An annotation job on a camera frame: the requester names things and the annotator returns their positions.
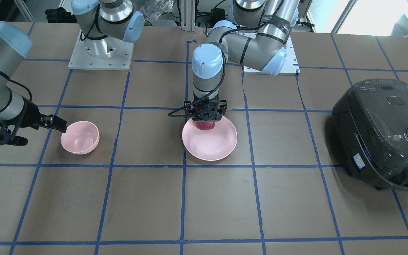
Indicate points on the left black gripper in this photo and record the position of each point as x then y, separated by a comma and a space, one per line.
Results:
222, 107

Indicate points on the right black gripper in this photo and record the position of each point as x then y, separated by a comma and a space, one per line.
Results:
31, 114

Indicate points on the red apple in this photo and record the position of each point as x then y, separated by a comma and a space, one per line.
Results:
205, 125

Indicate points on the pink bowl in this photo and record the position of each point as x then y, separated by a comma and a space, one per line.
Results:
80, 137

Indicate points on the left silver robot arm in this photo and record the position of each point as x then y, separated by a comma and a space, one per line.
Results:
225, 42

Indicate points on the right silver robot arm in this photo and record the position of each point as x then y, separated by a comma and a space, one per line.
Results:
108, 30

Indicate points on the pink plate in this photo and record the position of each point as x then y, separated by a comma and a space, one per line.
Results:
210, 145

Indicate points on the dark grey rice cooker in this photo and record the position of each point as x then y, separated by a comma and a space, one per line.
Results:
371, 120

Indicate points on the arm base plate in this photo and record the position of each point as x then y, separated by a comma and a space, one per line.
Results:
268, 56
105, 54

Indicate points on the aluminium frame post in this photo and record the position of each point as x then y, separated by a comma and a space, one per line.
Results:
188, 15

